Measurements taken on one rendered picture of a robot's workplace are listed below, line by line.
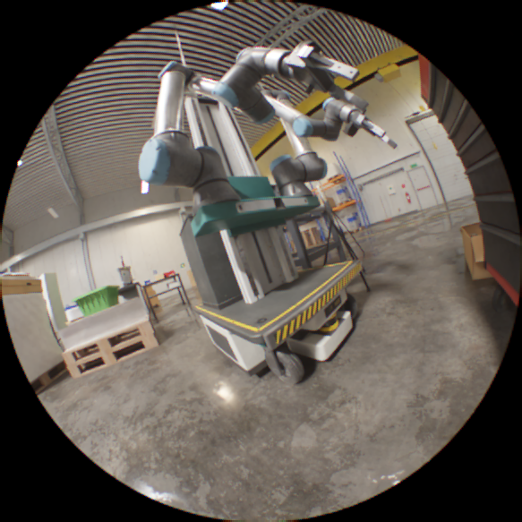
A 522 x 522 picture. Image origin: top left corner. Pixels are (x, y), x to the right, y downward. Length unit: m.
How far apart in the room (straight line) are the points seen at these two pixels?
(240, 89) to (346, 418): 0.93
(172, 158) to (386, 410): 0.94
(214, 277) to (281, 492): 0.89
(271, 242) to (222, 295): 0.38
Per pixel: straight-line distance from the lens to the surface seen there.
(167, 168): 0.54
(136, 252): 11.98
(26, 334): 2.72
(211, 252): 0.88
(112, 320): 2.10
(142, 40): 8.13
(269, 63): 0.50
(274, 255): 0.92
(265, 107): 0.59
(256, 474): 0.57
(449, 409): 0.61
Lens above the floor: 0.51
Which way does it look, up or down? 2 degrees down
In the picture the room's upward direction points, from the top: 20 degrees counter-clockwise
